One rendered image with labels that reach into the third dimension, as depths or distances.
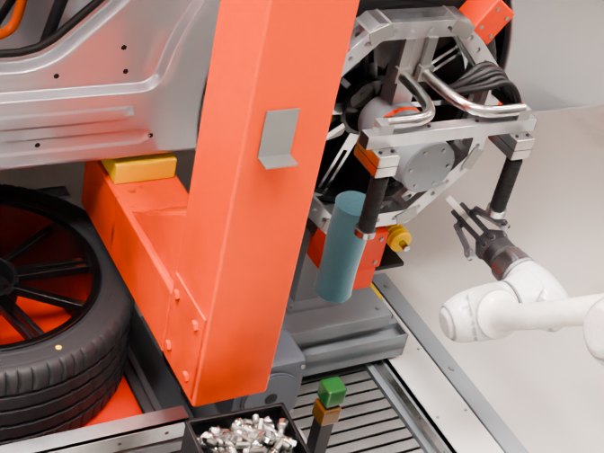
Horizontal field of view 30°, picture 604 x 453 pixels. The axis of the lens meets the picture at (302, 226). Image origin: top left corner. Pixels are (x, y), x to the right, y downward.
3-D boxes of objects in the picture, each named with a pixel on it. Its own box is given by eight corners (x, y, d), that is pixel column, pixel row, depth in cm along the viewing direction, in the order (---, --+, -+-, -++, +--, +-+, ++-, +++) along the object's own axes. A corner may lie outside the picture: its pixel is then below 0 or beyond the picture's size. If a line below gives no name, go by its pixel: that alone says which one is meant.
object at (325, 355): (339, 275, 330) (346, 249, 324) (401, 358, 306) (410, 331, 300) (181, 303, 307) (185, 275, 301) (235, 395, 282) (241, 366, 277)
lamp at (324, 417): (328, 408, 215) (333, 393, 213) (338, 423, 213) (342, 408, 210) (310, 413, 213) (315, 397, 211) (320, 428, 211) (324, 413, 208)
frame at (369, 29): (448, 199, 281) (512, 1, 250) (462, 215, 277) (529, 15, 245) (252, 228, 256) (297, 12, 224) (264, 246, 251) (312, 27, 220)
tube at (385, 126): (404, 80, 241) (416, 36, 235) (452, 128, 228) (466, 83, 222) (333, 86, 233) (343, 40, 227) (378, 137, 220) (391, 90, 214)
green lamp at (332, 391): (333, 389, 212) (338, 374, 210) (343, 404, 210) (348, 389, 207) (315, 394, 211) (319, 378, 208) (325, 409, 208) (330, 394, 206)
